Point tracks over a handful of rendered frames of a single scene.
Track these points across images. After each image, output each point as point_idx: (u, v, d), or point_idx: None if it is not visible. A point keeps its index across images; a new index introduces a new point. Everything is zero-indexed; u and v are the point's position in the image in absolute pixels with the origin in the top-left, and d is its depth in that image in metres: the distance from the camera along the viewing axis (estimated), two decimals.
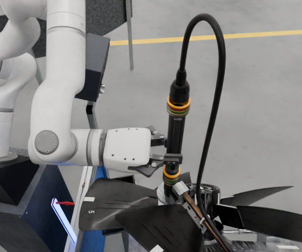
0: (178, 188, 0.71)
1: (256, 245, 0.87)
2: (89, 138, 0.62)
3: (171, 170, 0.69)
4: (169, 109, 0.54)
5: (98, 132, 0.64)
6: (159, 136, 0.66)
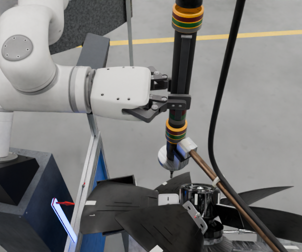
0: (184, 145, 0.58)
1: (256, 245, 0.87)
2: (72, 74, 0.49)
3: (176, 121, 0.55)
4: (175, 21, 0.40)
5: (84, 67, 0.50)
6: (161, 76, 0.53)
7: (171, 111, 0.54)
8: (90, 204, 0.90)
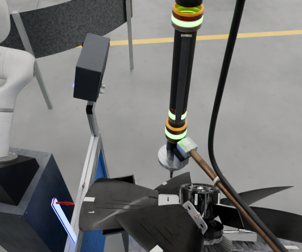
0: (184, 144, 0.58)
1: (256, 245, 0.87)
2: None
3: None
4: (175, 20, 0.40)
5: None
6: None
7: (171, 111, 0.54)
8: (89, 200, 0.89)
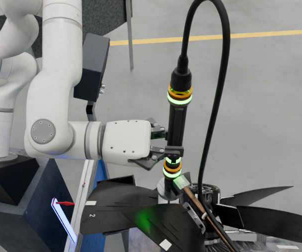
0: (179, 182, 0.69)
1: (256, 245, 0.87)
2: (87, 130, 0.60)
3: (172, 164, 0.67)
4: (170, 98, 0.52)
5: (96, 124, 0.62)
6: (159, 129, 0.64)
7: None
8: None
